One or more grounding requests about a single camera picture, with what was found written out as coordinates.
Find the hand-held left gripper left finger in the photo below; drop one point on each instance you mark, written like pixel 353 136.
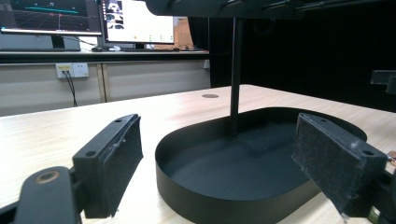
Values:
pixel 106 168

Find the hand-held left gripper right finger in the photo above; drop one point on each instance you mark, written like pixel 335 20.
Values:
pixel 330 161

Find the small copper-coloured object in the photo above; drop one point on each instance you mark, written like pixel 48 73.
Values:
pixel 392 157

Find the black two-tier tray stand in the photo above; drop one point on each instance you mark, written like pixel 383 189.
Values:
pixel 236 168

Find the black curtain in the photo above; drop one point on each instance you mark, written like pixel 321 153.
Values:
pixel 311 59

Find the black-edged background desk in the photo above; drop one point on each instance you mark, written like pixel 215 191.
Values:
pixel 102 56

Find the black computer mouse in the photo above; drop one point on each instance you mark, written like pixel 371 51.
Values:
pixel 97 49

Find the black keyboard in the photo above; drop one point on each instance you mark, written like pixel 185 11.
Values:
pixel 149 49

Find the white-screen computer monitor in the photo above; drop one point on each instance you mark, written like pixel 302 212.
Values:
pixel 140 21

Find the brown cardboard box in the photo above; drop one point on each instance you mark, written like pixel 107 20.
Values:
pixel 183 34

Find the dark-screen computer monitor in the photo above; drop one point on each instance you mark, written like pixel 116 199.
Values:
pixel 46 14

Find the grey metal bracket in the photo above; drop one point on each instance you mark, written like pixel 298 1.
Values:
pixel 383 79

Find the white wall socket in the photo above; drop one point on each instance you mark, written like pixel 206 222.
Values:
pixel 72 70

